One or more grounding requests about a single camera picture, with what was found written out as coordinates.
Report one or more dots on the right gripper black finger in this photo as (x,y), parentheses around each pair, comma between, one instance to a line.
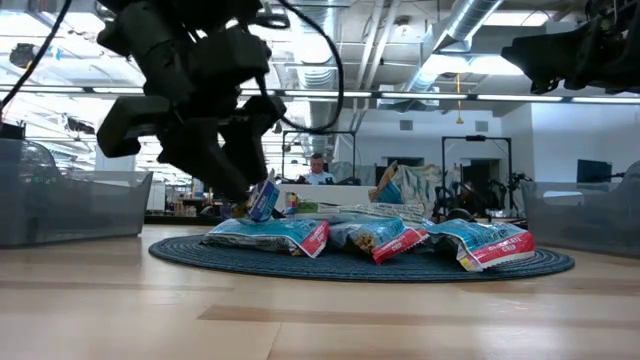
(552,84)
(550,55)

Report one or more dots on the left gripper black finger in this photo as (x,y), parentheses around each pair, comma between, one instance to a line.
(205,155)
(252,150)

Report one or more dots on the small blue white granola pack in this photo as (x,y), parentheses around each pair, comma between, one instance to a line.
(264,202)

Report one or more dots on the blue orange granola bar pack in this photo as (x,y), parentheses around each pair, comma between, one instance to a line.
(387,187)

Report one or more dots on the blue red chocolate chip pack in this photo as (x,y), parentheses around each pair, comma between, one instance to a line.
(490,242)

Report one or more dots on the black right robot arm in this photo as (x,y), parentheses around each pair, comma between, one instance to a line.
(617,15)

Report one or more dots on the white building column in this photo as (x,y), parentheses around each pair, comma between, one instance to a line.
(115,162)

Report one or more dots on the person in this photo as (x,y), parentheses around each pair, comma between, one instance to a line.
(316,176)

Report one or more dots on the white plastic bin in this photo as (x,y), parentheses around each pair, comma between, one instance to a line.
(340,194)

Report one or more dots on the yellow hanging pendant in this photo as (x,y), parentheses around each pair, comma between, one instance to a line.
(459,117)

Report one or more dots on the grey translucent plastic bin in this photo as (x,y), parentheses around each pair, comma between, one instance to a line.
(75,210)
(575,225)

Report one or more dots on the long ceiling light strip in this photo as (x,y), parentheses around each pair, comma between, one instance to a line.
(425,96)

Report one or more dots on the black round ceiling fixture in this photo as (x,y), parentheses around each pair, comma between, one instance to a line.
(22,55)

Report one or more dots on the round blue woven placemat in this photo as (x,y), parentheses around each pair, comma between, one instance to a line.
(350,267)

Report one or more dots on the crumpled pale blue sheet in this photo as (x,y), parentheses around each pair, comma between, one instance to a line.
(425,185)

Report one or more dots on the silver slanted ventilation duct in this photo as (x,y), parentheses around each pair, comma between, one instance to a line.
(465,25)

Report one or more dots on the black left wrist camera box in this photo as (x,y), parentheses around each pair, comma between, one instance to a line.
(230,60)

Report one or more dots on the black frame stand with camera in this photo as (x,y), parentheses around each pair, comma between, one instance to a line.
(475,138)

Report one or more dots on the black wall monitor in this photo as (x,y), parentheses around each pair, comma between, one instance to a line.
(594,171)

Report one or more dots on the black metal frame stand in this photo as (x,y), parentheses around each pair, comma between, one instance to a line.
(354,155)

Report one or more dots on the silver spiral ventilation duct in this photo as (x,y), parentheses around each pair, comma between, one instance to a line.
(315,65)

